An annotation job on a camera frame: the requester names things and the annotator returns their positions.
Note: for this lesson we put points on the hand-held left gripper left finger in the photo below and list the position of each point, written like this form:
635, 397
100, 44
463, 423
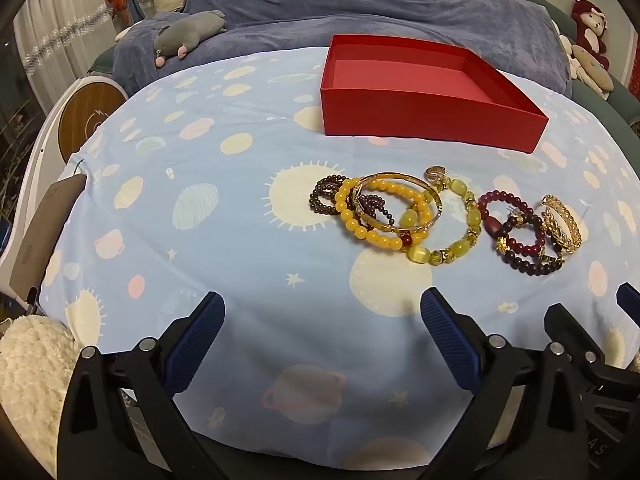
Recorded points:
200, 340

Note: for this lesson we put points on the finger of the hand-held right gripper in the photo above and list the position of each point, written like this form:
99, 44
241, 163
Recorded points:
570, 322
629, 302

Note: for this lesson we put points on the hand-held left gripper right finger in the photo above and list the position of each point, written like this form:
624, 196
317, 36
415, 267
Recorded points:
450, 340

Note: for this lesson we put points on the gold leaf pattern bangle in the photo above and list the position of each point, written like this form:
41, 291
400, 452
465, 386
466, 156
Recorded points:
550, 225
572, 225

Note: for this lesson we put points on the smooth gold bangle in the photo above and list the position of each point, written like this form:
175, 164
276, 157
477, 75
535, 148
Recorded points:
390, 176

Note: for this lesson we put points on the red cardboard box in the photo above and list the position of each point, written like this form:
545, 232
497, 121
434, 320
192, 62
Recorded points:
425, 85

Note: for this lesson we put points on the blue planet print bedsheet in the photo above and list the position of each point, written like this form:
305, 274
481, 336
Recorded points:
210, 240

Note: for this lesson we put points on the gold hoop earring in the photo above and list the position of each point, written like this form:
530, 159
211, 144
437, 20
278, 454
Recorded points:
436, 176

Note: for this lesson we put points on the white fluffy cushion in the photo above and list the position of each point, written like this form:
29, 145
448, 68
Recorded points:
30, 375

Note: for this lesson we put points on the beige plush toy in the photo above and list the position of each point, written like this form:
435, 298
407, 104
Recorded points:
587, 67

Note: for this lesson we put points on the white stand with wooden disc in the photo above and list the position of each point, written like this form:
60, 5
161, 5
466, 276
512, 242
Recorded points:
82, 115

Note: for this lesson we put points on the red monkey plush toy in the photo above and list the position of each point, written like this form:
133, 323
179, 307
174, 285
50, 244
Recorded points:
590, 22

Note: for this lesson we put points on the grey plush toy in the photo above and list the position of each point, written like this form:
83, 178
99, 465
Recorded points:
187, 32

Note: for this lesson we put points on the white curtain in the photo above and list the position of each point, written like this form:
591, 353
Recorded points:
55, 35

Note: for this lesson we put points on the red ribbon bow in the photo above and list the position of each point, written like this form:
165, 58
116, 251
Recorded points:
119, 0

